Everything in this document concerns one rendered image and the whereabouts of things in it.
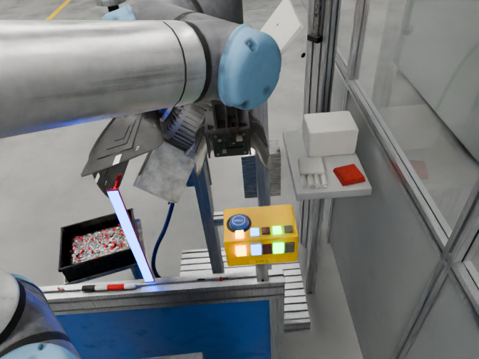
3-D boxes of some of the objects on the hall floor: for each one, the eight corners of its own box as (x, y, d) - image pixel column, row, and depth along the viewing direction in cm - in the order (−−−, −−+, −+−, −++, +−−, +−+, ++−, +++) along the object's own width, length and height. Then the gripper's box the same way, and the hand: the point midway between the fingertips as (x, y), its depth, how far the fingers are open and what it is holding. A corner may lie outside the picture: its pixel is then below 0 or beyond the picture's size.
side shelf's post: (313, 286, 189) (326, 159, 134) (314, 293, 186) (328, 166, 131) (305, 286, 189) (315, 159, 134) (306, 293, 186) (317, 167, 131)
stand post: (227, 285, 193) (202, 144, 133) (227, 300, 186) (202, 159, 126) (218, 285, 193) (190, 144, 133) (218, 300, 186) (189, 160, 126)
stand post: (270, 281, 192) (264, 76, 117) (272, 297, 186) (267, 90, 110) (261, 282, 193) (250, 77, 117) (263, 298, 186) (252, 91, 110)
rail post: (281, 389, 153) (282, 285, 102) (282, 400, 150) (284, 298, 99) (271, 390, 153) (268, 286, 102) (273, 401, 150) (269, 299, 99)
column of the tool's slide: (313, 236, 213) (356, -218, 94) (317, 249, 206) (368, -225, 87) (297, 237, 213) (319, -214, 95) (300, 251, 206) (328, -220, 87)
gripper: (157, 99, 53) (182, 199, 66) (287, 88, 52) (286, 191, 65) (165, 73, 59) (186, 169, 72) (280, 63, 59) (280, 161, 72)
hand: (233, 169), depth 71 cm, fingers open, 13 cm apart
